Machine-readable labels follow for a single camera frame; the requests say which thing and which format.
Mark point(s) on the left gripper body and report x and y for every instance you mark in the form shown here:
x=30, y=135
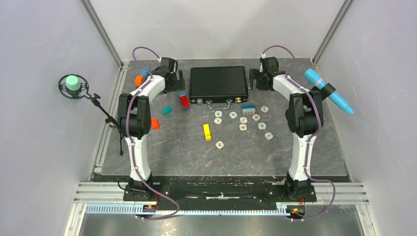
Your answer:
x=174, y=85

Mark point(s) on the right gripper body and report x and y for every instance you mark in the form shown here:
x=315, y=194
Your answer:
x=260, y=81

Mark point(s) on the black poker chip case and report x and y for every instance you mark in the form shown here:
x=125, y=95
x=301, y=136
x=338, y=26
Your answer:
x=218, y=84

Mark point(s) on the blue 10 poker chip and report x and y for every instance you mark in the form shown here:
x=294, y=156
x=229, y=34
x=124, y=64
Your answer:
x=218, y=114
x=233, y=115

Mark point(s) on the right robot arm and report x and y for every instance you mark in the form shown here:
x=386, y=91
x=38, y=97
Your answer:
x=303, y=117

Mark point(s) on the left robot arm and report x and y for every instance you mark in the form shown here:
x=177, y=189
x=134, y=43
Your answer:
x=134, y=120

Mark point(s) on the red blue lego block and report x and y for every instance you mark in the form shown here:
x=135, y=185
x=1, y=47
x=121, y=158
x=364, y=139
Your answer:
x=184, y=101

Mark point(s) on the teal block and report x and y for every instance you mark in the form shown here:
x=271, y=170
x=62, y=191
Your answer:
x=165, y=111

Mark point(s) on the blue orange toy car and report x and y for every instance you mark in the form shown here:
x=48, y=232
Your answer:
x=139, y=80

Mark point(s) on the blue grey lego block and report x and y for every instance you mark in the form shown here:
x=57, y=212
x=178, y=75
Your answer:
x=248, y=109

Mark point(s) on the grey poker chip far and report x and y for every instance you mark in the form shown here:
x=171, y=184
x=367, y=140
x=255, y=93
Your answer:
x=264, y=109

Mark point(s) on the grey poker chip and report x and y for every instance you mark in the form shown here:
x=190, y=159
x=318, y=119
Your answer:
x=268, y=135
x=264, y=109

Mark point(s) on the orange block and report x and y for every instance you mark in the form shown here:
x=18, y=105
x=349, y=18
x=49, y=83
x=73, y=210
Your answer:
x=155, y=123

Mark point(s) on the yellow arch block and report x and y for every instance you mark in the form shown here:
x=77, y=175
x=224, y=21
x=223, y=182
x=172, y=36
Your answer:
x=207, y=132

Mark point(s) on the red 100 poker chip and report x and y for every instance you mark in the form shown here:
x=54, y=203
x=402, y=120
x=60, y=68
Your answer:
x=243, y=127

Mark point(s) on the blue microphone on stand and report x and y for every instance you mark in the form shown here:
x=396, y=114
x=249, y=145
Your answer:
x=327, y=90

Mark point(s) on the red poker chip near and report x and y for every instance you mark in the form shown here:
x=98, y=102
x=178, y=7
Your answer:
x=219, y=144

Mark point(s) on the green microphone on stand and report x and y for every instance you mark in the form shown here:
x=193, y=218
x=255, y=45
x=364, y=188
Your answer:
x=75, y=87

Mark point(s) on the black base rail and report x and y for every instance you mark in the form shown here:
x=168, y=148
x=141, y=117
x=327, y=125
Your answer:
x=219, y=192

